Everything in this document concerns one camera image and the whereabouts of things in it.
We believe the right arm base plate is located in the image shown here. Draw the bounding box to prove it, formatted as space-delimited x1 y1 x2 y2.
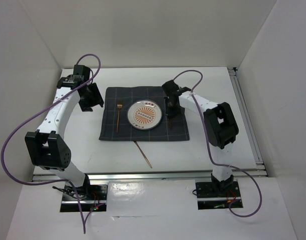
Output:
192 181 243 210

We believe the copper fork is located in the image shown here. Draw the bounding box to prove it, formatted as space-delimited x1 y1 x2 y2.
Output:
116 99 123 132

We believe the aluminium rail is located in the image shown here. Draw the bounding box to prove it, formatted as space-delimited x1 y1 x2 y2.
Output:
32 169 268 182
227 67 266 170

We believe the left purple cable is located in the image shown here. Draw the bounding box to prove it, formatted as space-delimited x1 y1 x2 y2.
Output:
1 53 102 235

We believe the patterned glass plate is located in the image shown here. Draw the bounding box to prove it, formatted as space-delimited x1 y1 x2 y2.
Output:
127 100 163 130

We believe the front aluminium rail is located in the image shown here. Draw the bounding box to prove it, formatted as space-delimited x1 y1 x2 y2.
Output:
32 169 268 182

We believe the purple cable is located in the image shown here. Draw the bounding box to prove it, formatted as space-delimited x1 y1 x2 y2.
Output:
1 53 102 235
172 69 263 218

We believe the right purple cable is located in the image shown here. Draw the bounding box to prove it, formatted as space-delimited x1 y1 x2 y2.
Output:
172 69 263 218

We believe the dark grey checked cloth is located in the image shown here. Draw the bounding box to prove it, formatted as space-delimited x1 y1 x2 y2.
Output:
99 86 190 142

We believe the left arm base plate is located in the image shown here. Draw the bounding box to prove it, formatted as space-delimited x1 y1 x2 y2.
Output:
60 182 109 213

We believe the right aluminium rail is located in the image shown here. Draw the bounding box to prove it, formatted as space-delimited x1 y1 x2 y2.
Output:
227 67 266 170

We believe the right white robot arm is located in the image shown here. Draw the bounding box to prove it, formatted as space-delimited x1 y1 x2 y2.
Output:
162 80 239 196

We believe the copper knife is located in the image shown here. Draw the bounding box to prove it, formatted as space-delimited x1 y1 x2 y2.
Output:
134 141 152 169

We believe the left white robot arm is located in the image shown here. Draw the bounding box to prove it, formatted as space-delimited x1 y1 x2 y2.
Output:
25 64 104 200

